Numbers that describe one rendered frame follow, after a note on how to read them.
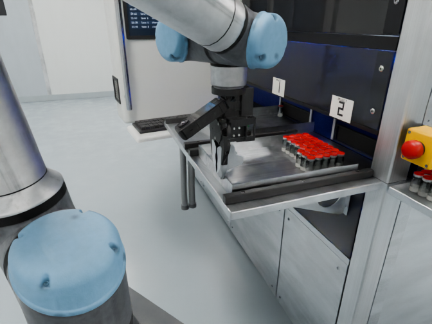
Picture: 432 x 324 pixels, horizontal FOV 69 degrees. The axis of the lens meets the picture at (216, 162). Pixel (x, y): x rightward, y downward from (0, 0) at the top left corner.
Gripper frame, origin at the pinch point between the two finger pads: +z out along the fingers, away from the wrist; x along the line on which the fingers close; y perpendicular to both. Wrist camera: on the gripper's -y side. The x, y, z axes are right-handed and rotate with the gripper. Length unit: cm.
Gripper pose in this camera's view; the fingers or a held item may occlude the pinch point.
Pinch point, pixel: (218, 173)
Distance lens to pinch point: 73.2
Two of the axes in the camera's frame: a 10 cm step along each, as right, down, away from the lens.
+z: 0.0, 9.1, 4.0
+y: 9.4, -1.3, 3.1
